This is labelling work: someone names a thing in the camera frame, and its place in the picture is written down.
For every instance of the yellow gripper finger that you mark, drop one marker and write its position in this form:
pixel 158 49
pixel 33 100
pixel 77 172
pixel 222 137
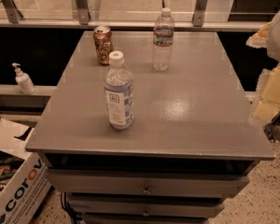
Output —
pixel 259 39
pixel 267 103

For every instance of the clear water bottle red label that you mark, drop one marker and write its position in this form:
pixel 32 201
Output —
pixel 163 38

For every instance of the brown soda can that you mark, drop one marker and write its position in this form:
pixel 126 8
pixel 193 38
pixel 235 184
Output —
pixel 102 36

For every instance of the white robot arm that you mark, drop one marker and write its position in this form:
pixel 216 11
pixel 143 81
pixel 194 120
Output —
pixel 273 41

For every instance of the white pump dispenser bottle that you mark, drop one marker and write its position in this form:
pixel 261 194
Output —
pixel 23 80

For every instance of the metal railing frame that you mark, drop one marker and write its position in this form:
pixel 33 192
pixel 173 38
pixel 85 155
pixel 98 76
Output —
pixel 208 15

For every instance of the blue label water bottle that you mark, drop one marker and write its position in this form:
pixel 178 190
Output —
pixel 118 84

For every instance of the white corov cardboard box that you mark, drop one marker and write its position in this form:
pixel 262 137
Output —
pixel 28 187

